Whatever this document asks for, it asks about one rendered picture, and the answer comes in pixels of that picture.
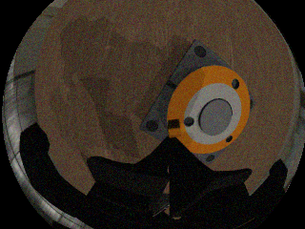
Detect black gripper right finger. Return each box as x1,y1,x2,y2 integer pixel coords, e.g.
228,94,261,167
168,137,252,218

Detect orange round plate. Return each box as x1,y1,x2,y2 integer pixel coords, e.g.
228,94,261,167
167,65,251,154

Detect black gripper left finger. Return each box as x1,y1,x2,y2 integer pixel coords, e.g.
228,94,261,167
87,137,173,211

